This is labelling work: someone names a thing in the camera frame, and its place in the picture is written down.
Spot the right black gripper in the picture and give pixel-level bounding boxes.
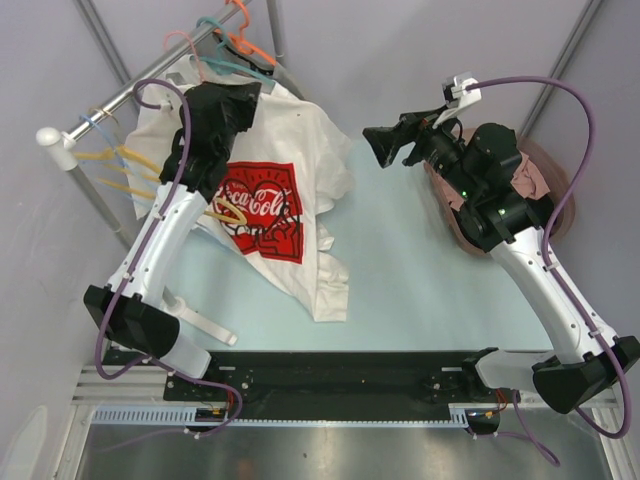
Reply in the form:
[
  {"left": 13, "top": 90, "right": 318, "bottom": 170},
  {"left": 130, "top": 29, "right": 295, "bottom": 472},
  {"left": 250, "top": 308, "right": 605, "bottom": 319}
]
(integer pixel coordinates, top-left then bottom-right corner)
[{"left": 363, "top": 104, "right": 480, "bottom": 201}]

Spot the pink wire hanger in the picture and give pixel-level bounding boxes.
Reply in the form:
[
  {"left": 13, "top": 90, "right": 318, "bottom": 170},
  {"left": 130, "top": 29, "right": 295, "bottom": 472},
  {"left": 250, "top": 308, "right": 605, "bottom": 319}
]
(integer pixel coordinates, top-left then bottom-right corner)
[{"left": 164, "top": 29, "right": 209, "bottom": 84}]

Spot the white red coca-cola t shirt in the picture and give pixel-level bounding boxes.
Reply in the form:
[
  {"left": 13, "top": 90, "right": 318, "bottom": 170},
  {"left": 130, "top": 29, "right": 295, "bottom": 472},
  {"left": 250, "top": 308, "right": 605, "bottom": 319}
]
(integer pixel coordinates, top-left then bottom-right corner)
[{"left": 124, "top": 54, "right": 357, "bottom": 324}]

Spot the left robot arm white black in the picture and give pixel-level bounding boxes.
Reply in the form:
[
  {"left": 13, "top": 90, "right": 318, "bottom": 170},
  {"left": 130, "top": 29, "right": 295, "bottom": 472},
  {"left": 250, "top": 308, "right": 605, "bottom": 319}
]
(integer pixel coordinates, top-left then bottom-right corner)
[{"left": 83, "top": 82, "right": 261, "bottom": 400}]

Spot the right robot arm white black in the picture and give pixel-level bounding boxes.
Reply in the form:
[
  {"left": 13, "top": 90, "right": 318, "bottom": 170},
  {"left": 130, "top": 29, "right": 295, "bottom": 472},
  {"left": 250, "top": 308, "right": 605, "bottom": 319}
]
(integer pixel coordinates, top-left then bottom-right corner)
[{"left": 363, "top": 110, "right": 639, "bottom": 414}]

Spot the teal plastic hanger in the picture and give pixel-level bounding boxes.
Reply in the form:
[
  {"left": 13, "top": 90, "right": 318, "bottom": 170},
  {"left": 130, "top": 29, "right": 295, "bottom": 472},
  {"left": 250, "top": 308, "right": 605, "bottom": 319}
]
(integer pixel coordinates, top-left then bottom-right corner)
[{"left": 196, "top": 16, "right": 276, "bottom": 85}]

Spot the orange plastic hanger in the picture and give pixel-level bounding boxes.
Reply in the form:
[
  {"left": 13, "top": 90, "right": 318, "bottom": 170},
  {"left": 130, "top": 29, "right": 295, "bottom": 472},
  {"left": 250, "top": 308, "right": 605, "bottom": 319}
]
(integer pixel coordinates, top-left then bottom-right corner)
[{"left": 224, "top": 0, "right": 277, "bottom": 69}]

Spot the pink garment in basket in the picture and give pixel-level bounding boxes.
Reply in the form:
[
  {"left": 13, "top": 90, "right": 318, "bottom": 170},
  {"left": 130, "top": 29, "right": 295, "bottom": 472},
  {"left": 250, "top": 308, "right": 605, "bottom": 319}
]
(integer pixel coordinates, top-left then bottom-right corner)
[{"left": 432, "top": 152, "right": 550, "bottom": 212}]

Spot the pink laundry basket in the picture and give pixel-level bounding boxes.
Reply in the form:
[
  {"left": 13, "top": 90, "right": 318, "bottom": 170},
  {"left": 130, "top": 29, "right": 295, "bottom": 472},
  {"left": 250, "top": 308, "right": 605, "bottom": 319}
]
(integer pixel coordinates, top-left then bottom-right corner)
[{"left": 423, "top": 136, "right": 570, "bottom": 257}]

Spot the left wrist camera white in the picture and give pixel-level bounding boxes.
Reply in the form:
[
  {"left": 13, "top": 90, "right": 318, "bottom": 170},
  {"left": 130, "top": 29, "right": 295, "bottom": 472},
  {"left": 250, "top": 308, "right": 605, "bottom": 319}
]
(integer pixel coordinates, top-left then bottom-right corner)
[{"left": 160, "top": 72, "right": 189, "bottom": 110}]

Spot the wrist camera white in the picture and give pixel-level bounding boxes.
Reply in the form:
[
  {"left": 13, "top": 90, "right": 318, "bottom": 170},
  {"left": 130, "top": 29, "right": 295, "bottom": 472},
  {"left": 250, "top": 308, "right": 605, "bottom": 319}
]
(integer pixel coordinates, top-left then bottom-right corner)
[
  {"left": 433, "top": 72, "right": 482, "bottom": 128},
  {"left": 160, "top": 72, "right": 189, "bottom": 110}
]

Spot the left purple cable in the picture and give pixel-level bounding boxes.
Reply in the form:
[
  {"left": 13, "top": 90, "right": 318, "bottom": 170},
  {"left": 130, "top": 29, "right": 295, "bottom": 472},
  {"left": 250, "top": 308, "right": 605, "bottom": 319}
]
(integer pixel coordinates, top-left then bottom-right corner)
[{"left": 93, "top": 77, "right": 201, "bottom": 381}]

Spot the purple cable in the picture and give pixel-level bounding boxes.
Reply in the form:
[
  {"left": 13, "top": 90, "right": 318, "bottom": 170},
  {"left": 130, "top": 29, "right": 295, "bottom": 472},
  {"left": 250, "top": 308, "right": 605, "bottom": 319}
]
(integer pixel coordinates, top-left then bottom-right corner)
[
  {"left": 467, "top": 75, "right": 634, "bottom": 441},
  {"left": 93, "top": 77, "right": 201, "bottom": 381}
]

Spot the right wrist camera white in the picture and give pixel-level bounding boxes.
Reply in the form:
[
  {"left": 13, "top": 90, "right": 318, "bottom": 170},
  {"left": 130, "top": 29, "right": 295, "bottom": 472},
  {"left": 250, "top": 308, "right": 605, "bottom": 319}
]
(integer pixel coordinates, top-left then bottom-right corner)
[{"left": 433, "top": 72, "right": 482, "bottom": 128}]

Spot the yellow wire hanger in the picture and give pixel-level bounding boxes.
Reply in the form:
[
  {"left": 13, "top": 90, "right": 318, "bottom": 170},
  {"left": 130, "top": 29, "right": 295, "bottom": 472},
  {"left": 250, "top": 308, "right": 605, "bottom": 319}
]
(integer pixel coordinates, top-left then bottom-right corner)
[{"left": 74, "top": 133, "right": 247, "bottom": 225}]

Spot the blue wire hanger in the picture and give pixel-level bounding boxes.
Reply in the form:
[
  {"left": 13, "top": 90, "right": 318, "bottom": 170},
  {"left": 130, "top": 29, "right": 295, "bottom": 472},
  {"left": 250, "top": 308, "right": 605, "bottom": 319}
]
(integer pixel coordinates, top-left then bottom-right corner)
[{"left": 74, "top": 114, "right": 160, "bottom": 213}]

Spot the silver clothes rail rack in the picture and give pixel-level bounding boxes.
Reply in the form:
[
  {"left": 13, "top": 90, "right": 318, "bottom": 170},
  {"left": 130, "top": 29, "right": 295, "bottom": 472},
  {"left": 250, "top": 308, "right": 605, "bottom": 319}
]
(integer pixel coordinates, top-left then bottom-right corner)
[{"left": 35, "top": 0, "right": 286, "bottom": 251}]

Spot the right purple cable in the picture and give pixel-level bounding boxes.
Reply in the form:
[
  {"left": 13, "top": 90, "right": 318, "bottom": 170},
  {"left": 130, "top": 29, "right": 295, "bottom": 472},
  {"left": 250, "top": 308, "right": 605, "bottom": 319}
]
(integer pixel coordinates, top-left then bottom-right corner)
[{"left": 467, "top": 75, "right": 634, "bottom": 441}]

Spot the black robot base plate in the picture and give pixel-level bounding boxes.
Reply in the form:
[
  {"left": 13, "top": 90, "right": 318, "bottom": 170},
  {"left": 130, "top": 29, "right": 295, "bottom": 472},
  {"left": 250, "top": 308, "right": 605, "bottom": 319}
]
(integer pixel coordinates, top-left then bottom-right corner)
[{"left": 162, "top": 351, "right": 514, "bottom": 419}]

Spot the white slotted cable duct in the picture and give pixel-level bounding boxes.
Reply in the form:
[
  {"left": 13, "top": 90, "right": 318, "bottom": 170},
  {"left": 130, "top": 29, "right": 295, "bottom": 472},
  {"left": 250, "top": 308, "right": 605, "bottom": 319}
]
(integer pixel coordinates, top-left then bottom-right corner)
[{"left": 91, "top": 405, "right": 469, "bottom": 429}]

